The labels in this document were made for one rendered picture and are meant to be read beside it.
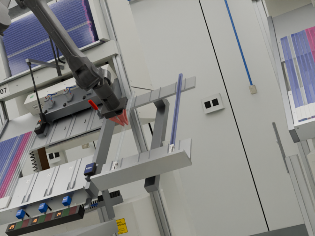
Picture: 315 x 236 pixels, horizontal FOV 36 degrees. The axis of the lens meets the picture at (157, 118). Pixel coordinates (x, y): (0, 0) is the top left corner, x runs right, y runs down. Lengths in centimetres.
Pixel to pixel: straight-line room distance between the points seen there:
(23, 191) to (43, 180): 10
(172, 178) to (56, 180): 50
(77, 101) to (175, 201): 76
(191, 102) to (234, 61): 46
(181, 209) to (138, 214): 40
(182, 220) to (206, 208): 196
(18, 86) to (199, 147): 162
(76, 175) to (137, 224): 36
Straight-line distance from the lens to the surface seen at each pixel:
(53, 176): 202
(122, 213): 211
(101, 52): 234
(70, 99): 229
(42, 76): 251
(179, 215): 176
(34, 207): 196
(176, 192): 175
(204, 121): 366
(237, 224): 368
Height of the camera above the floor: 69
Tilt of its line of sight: 7 degrees up
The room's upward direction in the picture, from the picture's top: 16 degrees counter-clockwise
